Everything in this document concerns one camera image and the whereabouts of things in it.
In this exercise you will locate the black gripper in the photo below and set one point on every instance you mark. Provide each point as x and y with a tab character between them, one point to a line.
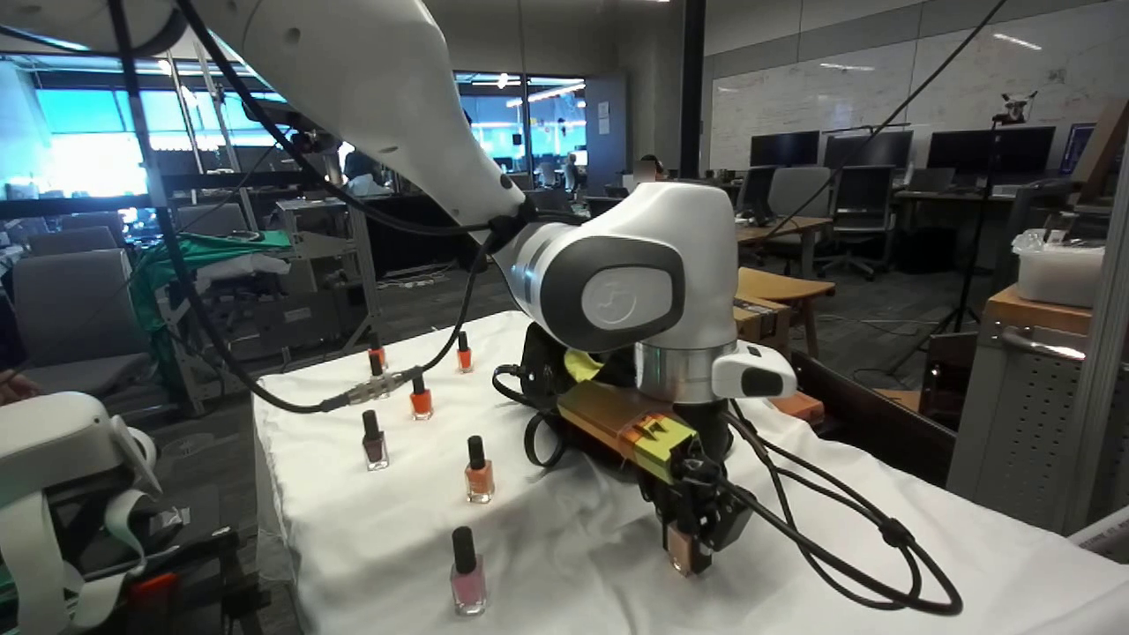
698	504

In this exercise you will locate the beige nail polish bottle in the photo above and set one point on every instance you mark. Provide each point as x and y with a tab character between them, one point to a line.
680	548

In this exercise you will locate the pink nail polish bottle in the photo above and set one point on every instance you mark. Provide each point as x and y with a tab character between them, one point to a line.
466	576

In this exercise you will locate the peach nail polish bottle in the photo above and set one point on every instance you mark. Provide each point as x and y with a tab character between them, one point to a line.
478	471

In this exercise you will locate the dark brown nail polish bottle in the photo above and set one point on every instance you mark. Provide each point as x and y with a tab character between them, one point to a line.
370	442

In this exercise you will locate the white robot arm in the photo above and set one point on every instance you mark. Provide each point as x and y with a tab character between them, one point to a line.
653	275

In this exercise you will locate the yellow-green cloth in bag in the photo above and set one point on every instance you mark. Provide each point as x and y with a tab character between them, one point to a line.
578	364

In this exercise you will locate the far orange nail polish bottle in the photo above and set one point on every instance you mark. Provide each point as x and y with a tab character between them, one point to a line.
462	352

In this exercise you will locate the orange nail polish bottle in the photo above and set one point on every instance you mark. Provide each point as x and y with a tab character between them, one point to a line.
421	401
462	352

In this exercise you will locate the red nail polish bottle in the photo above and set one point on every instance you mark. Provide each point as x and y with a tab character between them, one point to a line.
375	362

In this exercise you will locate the black handbag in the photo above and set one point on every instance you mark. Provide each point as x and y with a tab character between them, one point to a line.
538	381

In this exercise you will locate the cardboard box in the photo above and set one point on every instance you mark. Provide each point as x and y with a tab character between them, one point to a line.
763	321

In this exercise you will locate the grey metal cabinet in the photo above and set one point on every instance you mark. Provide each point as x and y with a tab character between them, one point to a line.
1036	438

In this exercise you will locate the white plastic bin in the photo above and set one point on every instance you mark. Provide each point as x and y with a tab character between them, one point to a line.
1049	270

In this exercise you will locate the black vertical pole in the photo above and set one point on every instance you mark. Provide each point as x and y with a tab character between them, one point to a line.
691	60

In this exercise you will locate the yellow wrist camera mount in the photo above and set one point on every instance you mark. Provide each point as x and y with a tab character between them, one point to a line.
629	423

